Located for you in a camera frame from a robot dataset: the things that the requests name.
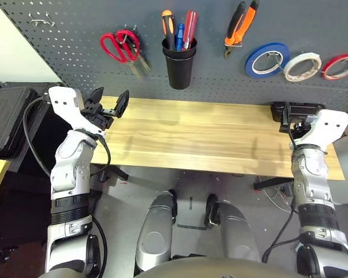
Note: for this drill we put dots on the silver right robot leg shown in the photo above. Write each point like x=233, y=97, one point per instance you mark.
x=235, y=231

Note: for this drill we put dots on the grey metal pegboard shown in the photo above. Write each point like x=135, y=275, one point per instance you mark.
x=278, y=17

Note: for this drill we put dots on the black metal table leg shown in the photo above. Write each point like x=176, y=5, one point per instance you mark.
x=119, y=173
x=272, y=183

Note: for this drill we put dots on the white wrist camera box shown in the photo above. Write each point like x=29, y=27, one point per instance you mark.
x=327, y=124
x=63, y=101

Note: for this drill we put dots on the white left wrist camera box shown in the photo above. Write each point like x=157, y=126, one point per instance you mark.
x=63, y=101

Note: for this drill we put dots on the silver robot leg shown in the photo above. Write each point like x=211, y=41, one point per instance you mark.
x=235, y=231
x=155, y=231

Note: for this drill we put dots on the short black floor tape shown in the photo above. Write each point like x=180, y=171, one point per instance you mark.
x=190, y=202

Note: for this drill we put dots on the large black equipment case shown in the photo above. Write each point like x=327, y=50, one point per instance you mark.
x=8, y=121

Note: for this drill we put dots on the long black floor tape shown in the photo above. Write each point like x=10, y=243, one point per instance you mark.
x=191, y=226

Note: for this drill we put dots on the white tape roll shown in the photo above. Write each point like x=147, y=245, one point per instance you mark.
x=287, y=73

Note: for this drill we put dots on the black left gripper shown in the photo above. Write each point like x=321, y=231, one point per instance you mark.
x=95, y=114

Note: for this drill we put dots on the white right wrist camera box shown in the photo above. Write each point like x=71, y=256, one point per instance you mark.
x=327, y=124

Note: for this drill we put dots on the double prong metal hook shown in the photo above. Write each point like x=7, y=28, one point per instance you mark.
x=40, y=21

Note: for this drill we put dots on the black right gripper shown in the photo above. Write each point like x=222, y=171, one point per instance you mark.
x=298, y=128

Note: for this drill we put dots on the orange black pliers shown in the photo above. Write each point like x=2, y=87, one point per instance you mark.
x=245, y=23

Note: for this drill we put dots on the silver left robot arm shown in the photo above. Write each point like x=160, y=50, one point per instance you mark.
x=72, y=162

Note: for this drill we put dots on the blue tape roll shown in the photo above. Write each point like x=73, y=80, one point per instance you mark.
x=249, y=68

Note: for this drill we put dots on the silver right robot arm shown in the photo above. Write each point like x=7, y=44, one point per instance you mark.
x=310, y=173

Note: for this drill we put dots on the grey robot torso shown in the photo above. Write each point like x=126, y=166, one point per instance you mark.
x=214, y=269

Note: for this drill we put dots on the black plastic cup holder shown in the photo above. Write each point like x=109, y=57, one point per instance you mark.
x=179, y=72

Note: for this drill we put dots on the black plastic tool case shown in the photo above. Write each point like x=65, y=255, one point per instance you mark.
x=307, y=108

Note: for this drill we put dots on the red tape roll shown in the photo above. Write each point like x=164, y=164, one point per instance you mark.
x=326, y=73

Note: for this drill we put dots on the silver left robot leg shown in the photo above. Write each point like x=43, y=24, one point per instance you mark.
x=155, y=231

